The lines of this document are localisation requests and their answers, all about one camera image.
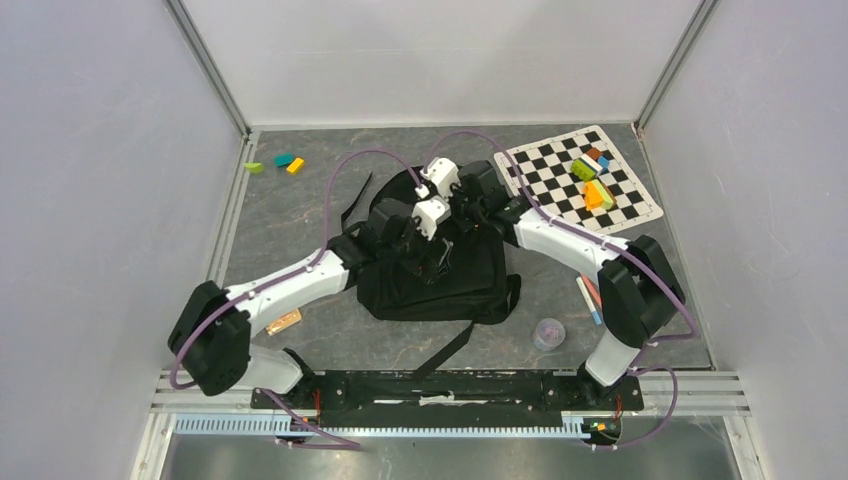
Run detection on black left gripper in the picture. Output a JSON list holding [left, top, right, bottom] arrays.
[[379, 212, 451, 283]]

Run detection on black student backpack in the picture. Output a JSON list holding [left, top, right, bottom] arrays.
[[328, 161, 521, 381]]

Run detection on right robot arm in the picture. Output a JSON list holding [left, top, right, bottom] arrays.
[[422, 158, 692, 408]]

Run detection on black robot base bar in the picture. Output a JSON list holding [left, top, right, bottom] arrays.
[[239, 349, 644, 429]]

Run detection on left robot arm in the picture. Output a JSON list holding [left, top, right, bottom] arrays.
[[170, 196, 451, 408]]

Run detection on black white chessboard mat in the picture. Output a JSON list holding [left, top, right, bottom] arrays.
[[494, 125, 664, 234]]

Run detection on green white block stack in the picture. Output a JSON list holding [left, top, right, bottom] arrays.
[[571, 156, 603, 183]]

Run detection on orange green block stack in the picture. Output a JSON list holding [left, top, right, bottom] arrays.
[[583, 179, 616, 211]]

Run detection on brown blue block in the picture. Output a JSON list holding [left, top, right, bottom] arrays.
[[585, 147, 609, 170]]

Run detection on blue white pen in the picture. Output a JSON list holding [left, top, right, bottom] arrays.
[[575, 277, 602, 325]]

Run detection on yellow toy block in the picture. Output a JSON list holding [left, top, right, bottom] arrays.
[[286, 157, 305, 175]]

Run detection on teal toy block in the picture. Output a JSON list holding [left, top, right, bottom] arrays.
[[274, 153, 295, 168]]

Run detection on green half-round block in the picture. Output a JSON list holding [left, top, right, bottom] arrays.
[[244, 162, 264, 174]]

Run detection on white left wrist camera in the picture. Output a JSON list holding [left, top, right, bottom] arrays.
[[412, 196, 451, 241]]

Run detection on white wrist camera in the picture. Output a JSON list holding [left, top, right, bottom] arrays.
[[412, 196, 451, 241], [421, 157, 461, 199]]

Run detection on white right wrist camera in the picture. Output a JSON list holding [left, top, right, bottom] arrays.
[[421, 157, 461, 199]]

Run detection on white slotted cable duct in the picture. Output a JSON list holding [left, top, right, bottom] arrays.
[[173, 410, 598, 440]]

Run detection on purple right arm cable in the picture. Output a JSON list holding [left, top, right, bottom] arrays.
[[423, 130, 701, 450]]

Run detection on aluminium frame rail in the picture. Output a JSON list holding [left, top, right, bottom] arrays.
[[129, 1, 259, 479]]

